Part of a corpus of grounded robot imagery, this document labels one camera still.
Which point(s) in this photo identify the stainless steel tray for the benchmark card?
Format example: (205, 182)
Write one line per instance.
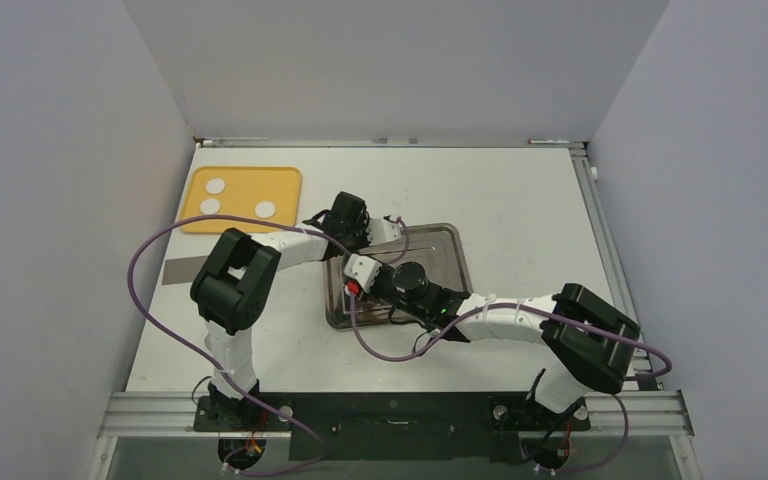
(437, 247)

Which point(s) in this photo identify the white dough disc upper left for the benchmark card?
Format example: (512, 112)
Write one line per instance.
(215, 186)

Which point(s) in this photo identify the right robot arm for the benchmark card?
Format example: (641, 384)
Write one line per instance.
(592, 341)

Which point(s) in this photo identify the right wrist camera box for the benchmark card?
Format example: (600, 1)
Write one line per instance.
(362, 270)

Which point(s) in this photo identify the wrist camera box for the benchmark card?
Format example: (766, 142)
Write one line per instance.
(383, 230)
(362, 270)

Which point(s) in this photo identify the white dough disc right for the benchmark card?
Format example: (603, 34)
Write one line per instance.
(265, 209)

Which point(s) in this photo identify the white dough disc lower left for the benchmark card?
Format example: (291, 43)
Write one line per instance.
(210, 206)

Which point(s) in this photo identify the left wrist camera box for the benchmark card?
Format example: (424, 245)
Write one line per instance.
(383, 230)

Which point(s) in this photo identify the scraper with red handle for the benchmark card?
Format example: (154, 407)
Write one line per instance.
(181, 270)

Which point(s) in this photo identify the yellow plastic tray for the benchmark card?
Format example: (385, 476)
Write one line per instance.
(245, 187)

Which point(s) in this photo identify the white dough disc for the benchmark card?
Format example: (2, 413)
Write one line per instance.
(210, 206)
(265, 209)
(215, 186)

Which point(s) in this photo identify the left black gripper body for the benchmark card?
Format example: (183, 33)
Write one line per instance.
(357, 236)

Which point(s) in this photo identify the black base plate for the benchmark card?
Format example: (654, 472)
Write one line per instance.
(392, 426)

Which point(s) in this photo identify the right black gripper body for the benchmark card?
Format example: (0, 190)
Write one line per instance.
(383, 290)

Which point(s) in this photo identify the aluminium frame rail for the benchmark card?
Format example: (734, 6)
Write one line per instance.
(587, 176)

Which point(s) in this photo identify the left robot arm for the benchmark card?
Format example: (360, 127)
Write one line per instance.
(232, 287)

